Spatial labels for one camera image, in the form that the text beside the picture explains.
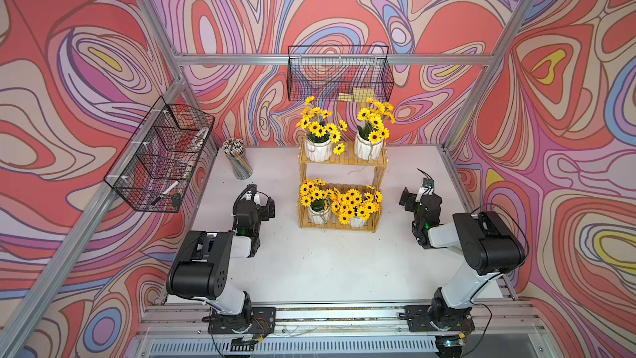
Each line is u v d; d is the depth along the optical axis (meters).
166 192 0.73
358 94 0.83
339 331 0.73
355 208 0.81
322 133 0.70
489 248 0.48
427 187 0.81
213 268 0.45
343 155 0.80
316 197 0.82
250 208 0.71
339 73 0.85
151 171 0.74
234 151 0.96
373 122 0.66
